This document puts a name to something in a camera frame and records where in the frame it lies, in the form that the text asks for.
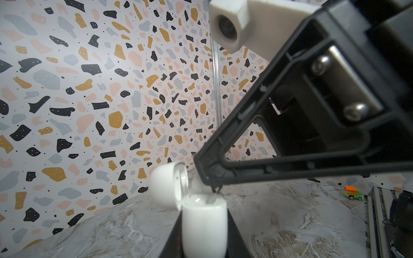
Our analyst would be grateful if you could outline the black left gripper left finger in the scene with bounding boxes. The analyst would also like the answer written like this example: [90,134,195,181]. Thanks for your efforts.
[159,212,184,258]

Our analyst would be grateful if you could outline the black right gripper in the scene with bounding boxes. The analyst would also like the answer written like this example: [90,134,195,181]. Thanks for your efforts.
[251,1,413,161]

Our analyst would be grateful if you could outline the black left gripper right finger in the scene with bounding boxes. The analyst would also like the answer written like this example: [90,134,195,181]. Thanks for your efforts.
[226,210,252,258]

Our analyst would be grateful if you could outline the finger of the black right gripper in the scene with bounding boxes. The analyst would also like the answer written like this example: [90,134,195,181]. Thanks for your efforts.
[193,12,413,194]

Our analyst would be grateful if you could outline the white earbud charging case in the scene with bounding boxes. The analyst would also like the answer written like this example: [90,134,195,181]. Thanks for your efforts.
[149,162,228,258]

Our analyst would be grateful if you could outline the orange green toy truck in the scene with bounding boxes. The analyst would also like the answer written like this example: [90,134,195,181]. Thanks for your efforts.
[344,186,365,201]

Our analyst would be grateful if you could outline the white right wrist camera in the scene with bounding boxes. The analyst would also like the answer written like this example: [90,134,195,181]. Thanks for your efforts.
[209,0,320,61]

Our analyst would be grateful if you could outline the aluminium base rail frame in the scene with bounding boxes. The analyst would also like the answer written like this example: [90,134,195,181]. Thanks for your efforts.
[365,187,403,258]

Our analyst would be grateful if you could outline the aluminium corner post right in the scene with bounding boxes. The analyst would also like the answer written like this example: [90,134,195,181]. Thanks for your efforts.
[211,39,223,128]

